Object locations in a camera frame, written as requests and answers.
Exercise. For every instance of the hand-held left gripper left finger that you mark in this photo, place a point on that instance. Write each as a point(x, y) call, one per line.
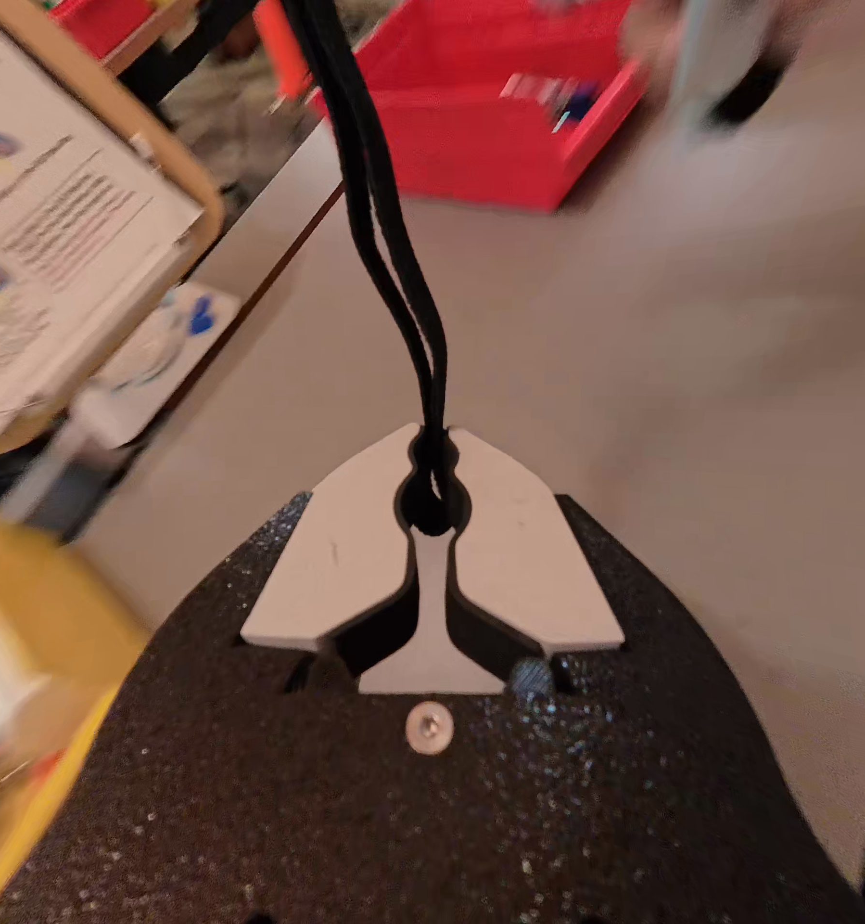
point(332, 571)

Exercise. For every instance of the red plastic bin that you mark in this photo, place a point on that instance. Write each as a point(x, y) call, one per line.
point(101, 22)
point(476, 159)

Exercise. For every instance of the person's right hand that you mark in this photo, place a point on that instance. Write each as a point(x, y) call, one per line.
point(652, 41)

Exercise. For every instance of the yellow plastic bin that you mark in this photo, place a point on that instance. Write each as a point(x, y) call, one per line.
point(57, 607)

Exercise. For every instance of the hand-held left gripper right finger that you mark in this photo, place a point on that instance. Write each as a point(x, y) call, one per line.
point(534, 571)

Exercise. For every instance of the small blue plastic piece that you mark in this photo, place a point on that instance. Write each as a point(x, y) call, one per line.
point(199, 318)

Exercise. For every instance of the orange traffic cone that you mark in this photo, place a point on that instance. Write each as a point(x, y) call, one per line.
point(281, 44)

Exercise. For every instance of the white round disc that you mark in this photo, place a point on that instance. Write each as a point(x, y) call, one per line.
point(144, 354)

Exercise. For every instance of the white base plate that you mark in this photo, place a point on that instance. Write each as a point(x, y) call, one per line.
point(187, 378)

